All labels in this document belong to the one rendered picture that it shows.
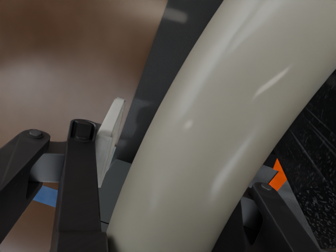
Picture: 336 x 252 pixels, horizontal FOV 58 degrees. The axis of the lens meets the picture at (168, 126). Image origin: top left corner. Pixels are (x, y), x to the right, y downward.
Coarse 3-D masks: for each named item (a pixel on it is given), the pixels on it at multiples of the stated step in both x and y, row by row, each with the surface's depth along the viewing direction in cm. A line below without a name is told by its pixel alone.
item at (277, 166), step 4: (268, 156) 112; (272, 156) 112; (268, 160) 112; (272, 160) 112; (276, 160) 111; (264, 164) 113; (268, 164) 113; (272, 164) 112; (276, 164) 111; (276, 168) 112; (280, 168) 111
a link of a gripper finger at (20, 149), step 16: (16, 144) 12; (32, 144) 12; (48, 144) 13; (0, 160) 10; (16, 160) 11; (32, 160) 11; (0, 176) 10; (16, 176) 10; (0, 192) 9; (16, 192) 10; (32, 192) 12; (0, 208) 9; (16, 208) 11; (0, 224) 10; (0, 240) 10
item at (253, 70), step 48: (240, 0) 6; (288, 0) 6; (192, 48) 7; (240, 48) 6; (288, 48) 6; (192, 96) 6; (240, 96) 6; (288, 96) 6; (144, 144) 8; (192, 144) 6; (240, 144) 6; (144, 192) 7; (192, 192) 7; (240, 192) 7; (144, 240) 7; (192, 240) 7
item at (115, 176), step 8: (112, 152) 126; (120, 160) 126; (112, 168) 118; (120, 168) 120; (128, 168) 122; (104, 176) 112; (112, 176) 113; (120, 176) 115; (104, 184) 107; (112, 184) 108; (120, 184) 110; (104, 192) 103; (112, 192) 104; (104, 200) 99; (112, 200) 100; (104, 208) 95; (112, 208) 96; (104, 216) 92; (104, 224) 89
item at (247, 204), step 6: (246, 192) 14; (240, 198) 14; (246, 198) 14; (246, 204) 14; (252, 204) 14; (246, 210) 14; (252, 210) 14; (258, 210) 14; (246, 216) 14; (252, 216) 14; (258, 216) 14; (246, 222) 14; (252, 222) 14; (258, 222) 14; (252, 228) 14; (258, 228) 14
